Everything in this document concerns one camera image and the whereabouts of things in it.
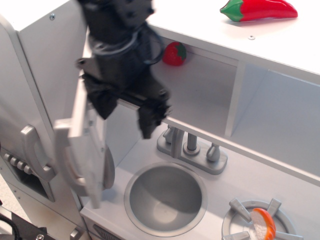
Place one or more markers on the silver round sink bowl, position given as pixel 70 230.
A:
pixel 165 199

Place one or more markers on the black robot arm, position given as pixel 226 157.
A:
pixel 115 19

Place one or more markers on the red toy chili pepper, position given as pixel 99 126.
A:
pixel 251 10

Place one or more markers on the grey toy telephone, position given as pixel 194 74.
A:
pixel 109 169

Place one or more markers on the grey fridge door handle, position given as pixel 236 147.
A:
pixel 35 154

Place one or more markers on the grey ice dispenser panel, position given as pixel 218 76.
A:
pixel 25 175

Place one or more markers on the grey oven handle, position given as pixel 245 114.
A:
pixel 75 235

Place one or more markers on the red toy strawberry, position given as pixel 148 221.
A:
pixel 174 54

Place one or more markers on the salmon sushi toy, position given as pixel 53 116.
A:
pixel 263 223

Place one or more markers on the grey stove burner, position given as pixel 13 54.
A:
pixel 237 223

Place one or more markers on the grey toy faucet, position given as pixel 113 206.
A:
pixel 186 147

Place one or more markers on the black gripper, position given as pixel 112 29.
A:
pixel 122 70

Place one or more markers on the white toy microwave door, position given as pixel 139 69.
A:
pixel 88 144

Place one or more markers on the white toy kitchen cabinet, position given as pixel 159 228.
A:
pixel 253 88

